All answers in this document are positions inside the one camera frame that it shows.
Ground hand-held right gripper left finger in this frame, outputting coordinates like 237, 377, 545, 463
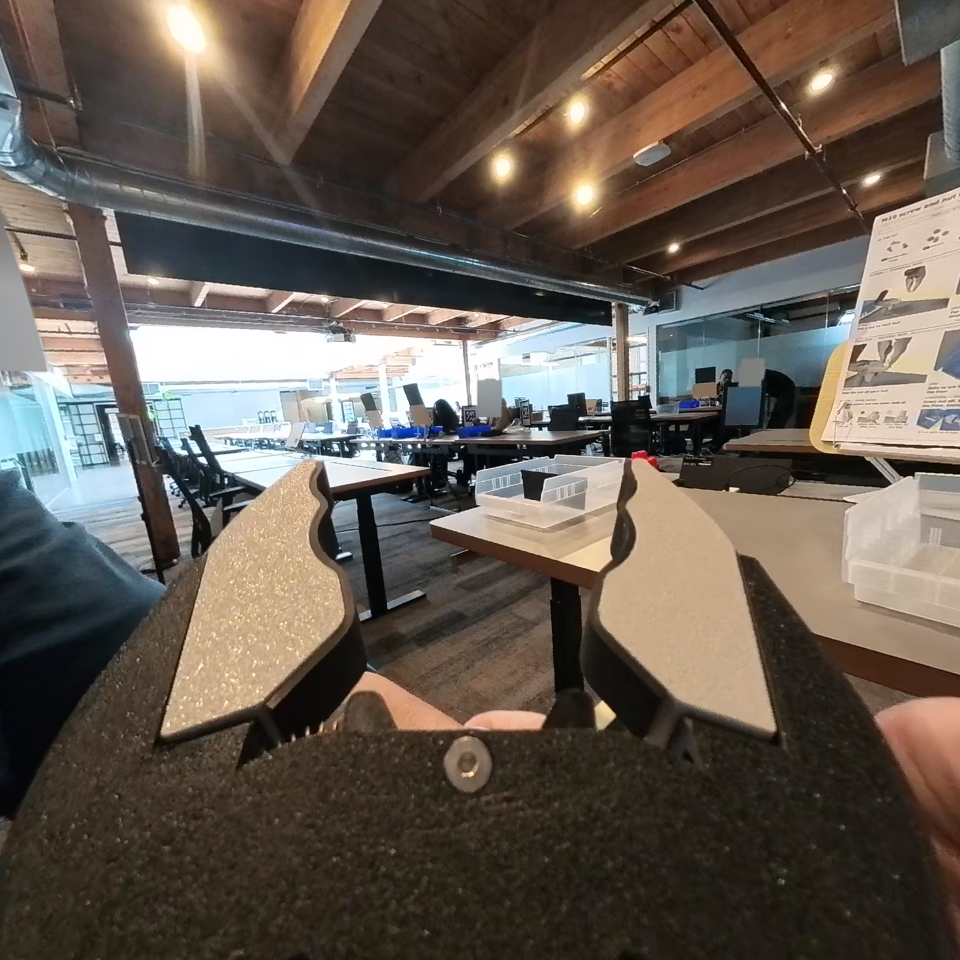
156, 457, 369, 766

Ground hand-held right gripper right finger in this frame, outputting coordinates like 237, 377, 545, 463
580, 457, 779, 766

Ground clear divided plastic bin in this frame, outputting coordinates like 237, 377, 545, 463
474, 453, 628, 532

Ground person's right hand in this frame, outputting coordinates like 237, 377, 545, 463
873, 696, 960, 925

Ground row of black office chairs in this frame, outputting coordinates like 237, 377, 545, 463
153, 423, 252, 560

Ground black printed box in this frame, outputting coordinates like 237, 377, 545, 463
660, 453, 795, 492

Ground white top desk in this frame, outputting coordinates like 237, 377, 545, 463
213, 450, 432, 624

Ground black bin divider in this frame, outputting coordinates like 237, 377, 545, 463
521, 466, 573, 502

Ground computer monitor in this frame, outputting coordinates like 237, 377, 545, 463
723, 384, 766, 429

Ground printed instruction sheet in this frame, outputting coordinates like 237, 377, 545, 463
821, 196, 960, 450

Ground black ceiling panel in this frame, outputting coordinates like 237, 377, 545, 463
116, 212, 612, 325

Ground ceiling spot lights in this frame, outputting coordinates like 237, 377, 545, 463
161, 3, 886, 260

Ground wooden support post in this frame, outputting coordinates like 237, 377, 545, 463
67, 202, 181, 582

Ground silver ventilation duct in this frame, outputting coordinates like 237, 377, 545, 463
0, 45, 654, 309
896, 0, 960, 200

